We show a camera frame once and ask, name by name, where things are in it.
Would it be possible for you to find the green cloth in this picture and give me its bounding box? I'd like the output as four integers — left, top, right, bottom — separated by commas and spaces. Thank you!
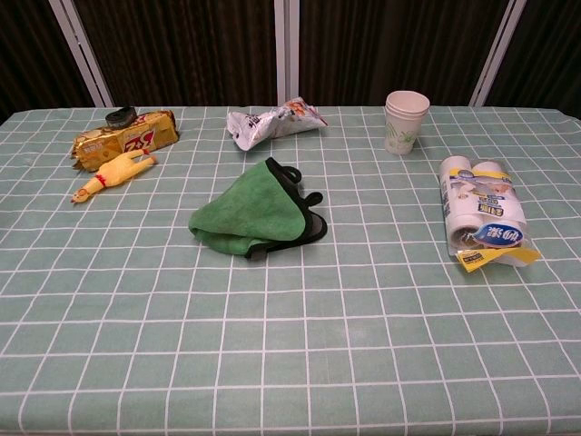
188, 156, 329, 262

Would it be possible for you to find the white crumpled snack bag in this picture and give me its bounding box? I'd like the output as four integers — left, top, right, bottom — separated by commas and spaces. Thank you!
225, 95, 329, 152

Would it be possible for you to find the green checked tablecloth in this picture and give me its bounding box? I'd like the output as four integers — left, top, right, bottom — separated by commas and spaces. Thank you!
0, 105, 581, 436

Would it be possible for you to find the paper cup with green print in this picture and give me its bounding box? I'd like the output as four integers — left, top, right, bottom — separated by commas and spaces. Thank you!
384, 113, 428, 156

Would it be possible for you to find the white paper cup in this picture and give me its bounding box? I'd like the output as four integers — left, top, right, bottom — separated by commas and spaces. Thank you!
384, 108, 429, 123
384, 90, 431, 117

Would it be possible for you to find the gold biscuit package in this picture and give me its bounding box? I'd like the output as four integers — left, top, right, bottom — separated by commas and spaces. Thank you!
70, 109, 181, 173

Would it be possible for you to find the black tape roll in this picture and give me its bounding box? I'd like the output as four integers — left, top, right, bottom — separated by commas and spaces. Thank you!
104, 106, 138, 130

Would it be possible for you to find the dark white-framed partition screen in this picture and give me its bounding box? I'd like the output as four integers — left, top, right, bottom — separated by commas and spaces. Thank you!
61, 0, 288, 109
476, 0, 581, 114
0, 0, 104, 126
286, 0, 527, 109

